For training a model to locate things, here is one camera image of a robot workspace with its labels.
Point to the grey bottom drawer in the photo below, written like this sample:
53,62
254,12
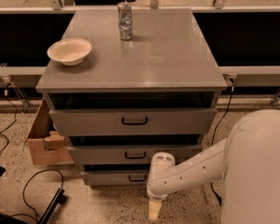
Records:
115,178

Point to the grey drawer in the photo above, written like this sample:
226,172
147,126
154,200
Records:
115,178
97,155
103,122

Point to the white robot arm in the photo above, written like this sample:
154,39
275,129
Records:
247,163

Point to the grey middle drawer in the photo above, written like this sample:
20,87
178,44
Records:
97,155

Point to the grey top drawer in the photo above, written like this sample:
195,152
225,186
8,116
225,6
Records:
103,122

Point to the grey drawer cabinet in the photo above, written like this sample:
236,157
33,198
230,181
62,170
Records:
167,64

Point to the black stand leg left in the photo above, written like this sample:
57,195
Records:
59,198

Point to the cardboard box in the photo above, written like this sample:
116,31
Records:
45,144

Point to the white bowl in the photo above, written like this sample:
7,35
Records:
70,51

